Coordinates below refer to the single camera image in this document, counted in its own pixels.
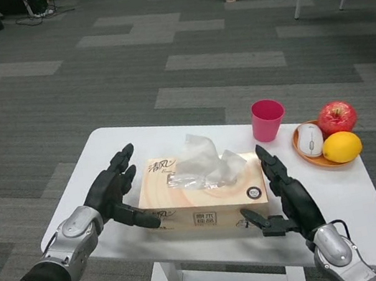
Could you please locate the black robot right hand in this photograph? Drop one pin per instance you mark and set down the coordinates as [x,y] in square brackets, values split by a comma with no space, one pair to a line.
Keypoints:
[301,206]

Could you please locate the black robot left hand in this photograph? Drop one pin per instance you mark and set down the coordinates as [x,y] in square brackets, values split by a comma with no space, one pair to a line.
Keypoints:
[108,192]

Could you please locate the wood-print tissue box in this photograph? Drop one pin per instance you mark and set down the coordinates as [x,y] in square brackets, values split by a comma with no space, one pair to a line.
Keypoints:
[202,203]

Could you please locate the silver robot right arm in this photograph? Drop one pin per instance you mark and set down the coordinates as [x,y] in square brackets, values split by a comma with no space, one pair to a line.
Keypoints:
[337,252]

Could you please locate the orange round plate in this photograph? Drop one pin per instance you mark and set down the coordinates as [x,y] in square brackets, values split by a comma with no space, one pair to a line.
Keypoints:
[313,161]

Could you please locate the white computer mouse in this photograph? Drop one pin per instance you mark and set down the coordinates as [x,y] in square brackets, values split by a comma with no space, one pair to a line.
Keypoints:
[310,140]

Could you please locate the yellow lemon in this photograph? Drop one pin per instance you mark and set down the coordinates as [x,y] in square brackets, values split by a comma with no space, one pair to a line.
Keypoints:
[342,147]

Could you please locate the pink plastic cup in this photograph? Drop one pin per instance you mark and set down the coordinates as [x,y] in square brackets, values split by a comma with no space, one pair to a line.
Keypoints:
[268,119]

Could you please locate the red apple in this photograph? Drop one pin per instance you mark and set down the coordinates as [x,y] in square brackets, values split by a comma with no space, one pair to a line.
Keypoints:
[337,118]

